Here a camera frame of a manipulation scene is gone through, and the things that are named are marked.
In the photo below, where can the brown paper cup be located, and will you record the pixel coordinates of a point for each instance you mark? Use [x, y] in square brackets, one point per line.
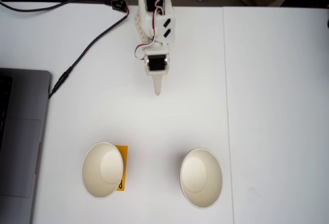
[102, 183]
[200, 177]

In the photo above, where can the small black controller board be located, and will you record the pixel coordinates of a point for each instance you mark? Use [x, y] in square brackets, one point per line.
[118, 3]

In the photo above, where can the yellow handwritten sticky note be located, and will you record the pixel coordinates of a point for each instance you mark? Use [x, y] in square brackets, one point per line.
[124, 157]

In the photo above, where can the grey laptop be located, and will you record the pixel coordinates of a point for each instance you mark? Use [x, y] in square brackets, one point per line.
[23, 157]

